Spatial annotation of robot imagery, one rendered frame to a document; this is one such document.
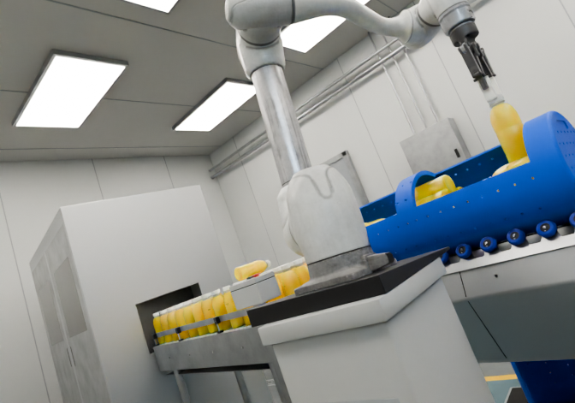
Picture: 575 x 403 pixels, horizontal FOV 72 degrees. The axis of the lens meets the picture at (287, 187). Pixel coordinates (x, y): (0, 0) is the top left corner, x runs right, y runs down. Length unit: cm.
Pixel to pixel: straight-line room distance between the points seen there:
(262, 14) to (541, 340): 114
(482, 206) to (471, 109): 369
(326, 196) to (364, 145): 442
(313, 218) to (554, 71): 405
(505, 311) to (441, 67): 396
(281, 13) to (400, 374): 91
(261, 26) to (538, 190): 83
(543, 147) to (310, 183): 57
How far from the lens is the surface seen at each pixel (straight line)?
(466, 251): 124
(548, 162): 111
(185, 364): 263
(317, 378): 87
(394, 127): 510
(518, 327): 128
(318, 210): 86
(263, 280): 157
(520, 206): 115
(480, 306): 127
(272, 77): 122
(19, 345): 526
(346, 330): 79
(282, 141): 114
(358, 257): 86
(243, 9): 116
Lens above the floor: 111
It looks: 10 degrees up
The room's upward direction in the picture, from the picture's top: 21 degrees counter-clockwise
